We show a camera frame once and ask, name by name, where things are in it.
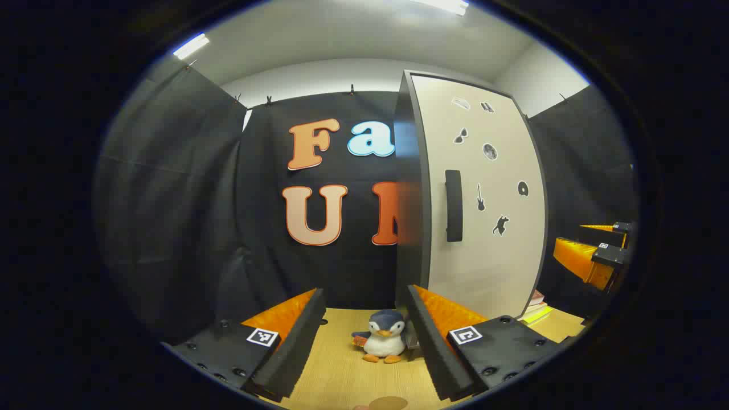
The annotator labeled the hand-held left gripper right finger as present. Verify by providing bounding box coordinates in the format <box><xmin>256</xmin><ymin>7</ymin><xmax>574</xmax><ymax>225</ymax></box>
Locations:
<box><xmin>406</xmin><ymin>284</ymin><xmax>562</xmax><ymax>402</ymax></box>

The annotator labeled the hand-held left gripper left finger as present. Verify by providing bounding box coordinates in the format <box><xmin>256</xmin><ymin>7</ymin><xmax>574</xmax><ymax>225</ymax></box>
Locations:
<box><xmin>162</xmin><ymin>288</ymin><xmax>327</xmax><ymax>399</ymax></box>

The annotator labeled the white cabinet door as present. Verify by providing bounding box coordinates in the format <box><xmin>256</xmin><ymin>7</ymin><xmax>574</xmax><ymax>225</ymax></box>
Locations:
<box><xmin>409</xmin><ymin>71</ymin><xmax>549</xmax><ymax>321</ymax></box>

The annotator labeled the black cabinet door handle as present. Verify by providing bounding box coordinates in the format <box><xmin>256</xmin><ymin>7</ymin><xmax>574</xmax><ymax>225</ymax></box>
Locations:
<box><xmin>445</xmin><ymin>169</ymin><xmax>464</xmax><ymax>243</ymax></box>

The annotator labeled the grey cabinet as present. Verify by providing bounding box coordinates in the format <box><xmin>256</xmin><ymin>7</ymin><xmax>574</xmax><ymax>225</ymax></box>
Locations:
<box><xmin>393</xmin><ymin>69</ymin><xmax>435</xmax><ymax>311</ymax></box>

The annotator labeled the penguin plush toy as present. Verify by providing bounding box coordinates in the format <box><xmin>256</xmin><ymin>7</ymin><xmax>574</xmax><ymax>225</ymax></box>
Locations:
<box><xmin>351</xmin><ymin>309</ymin><xmax>409</xmax><ymax>364</ymax></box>

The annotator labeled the yellow book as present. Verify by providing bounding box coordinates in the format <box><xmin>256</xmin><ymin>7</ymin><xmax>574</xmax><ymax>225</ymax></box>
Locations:
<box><xmin>518</xmin><ymin>306</ymin><xmax>553</xmax><ymax>326</ymax></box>

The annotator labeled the black backdrop cloth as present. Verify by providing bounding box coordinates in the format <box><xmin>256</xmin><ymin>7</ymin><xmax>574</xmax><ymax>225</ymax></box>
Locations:
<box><xmin>94</xmin><ymin>63</ymin><xmax>638</xmax><ymax>342</ymax></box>

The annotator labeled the ceiling light panel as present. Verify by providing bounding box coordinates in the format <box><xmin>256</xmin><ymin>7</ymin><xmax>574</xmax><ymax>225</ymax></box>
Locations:
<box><xmin>410</xmin><ymin>0</ymin><xmax>470</xmax><ymax>17</ymax></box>
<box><xmin>173</xmin><ymin>33</ymin><xmax>211</xmax><ymax>61</ymax></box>

